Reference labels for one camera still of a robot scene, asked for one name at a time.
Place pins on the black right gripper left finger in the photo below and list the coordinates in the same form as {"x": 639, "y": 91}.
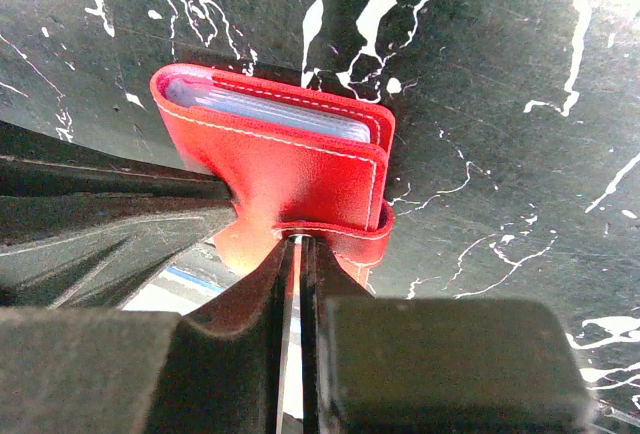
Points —
{"x": 218, "y": 369}

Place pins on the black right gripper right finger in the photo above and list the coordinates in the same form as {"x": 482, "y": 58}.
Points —
{"x": 436, "y": 365}

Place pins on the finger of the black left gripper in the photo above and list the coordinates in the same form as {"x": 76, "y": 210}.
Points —
{"x": 82, "y": 228}

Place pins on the red card holder wallet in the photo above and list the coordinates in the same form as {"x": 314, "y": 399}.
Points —
{"x": 287, "y": 180}

